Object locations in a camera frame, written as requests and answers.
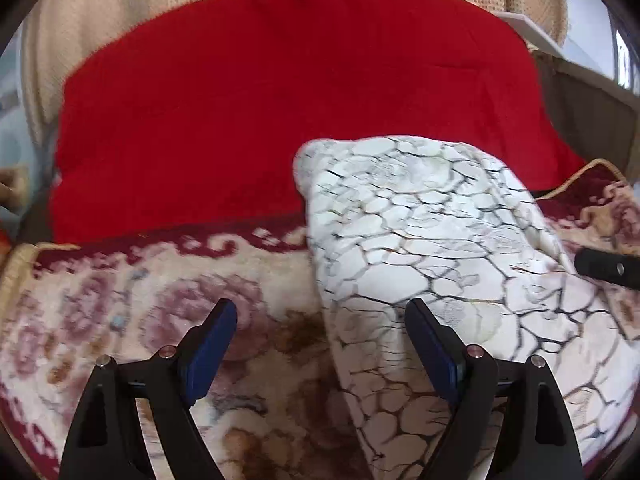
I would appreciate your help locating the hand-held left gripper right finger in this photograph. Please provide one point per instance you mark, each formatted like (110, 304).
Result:
(435, 355)

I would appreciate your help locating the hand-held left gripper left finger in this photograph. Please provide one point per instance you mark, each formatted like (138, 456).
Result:
(210, 355)

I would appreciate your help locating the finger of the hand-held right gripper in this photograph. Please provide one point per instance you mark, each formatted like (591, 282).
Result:
(605, 266)

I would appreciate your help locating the white cracked-pattern pillow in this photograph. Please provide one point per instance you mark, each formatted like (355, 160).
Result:
(425, 240)

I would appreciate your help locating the floral bed blanket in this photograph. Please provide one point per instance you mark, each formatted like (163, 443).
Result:
(125, 300)

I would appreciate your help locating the window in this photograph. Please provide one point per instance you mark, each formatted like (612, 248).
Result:
(590, 20)

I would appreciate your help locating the white window sill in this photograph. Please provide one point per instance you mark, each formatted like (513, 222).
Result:
(532, 30)

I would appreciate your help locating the red blanket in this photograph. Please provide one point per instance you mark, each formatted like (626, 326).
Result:
(250, 110)

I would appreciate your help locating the glass door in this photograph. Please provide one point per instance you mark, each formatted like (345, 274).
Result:
(10, 105)

